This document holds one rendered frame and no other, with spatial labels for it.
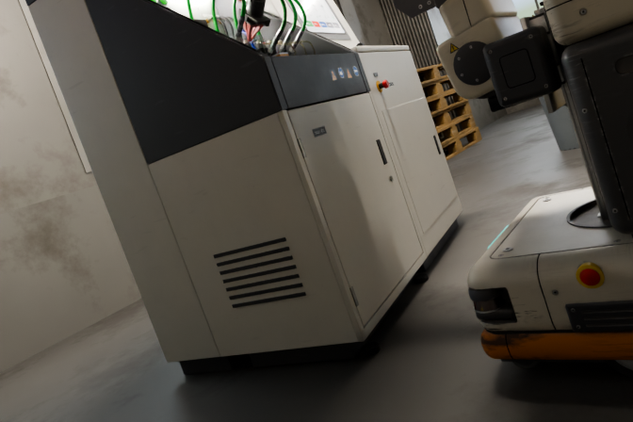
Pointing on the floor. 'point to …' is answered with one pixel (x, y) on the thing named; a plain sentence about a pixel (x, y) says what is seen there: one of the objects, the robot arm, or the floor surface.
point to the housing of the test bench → (123, 175)
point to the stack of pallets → (450, 137)
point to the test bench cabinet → (266, 248)
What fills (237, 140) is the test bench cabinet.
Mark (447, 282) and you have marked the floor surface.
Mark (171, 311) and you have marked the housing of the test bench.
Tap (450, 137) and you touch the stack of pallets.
